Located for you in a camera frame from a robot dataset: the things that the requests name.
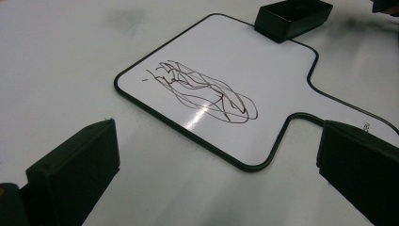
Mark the white handheld whiteboard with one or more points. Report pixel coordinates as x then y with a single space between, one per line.
238 59

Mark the black whiteboard eraser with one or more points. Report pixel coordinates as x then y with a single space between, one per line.
290 19

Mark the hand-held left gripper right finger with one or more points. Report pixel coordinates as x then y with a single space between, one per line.
363 166

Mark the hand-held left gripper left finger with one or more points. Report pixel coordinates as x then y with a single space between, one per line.
75 169

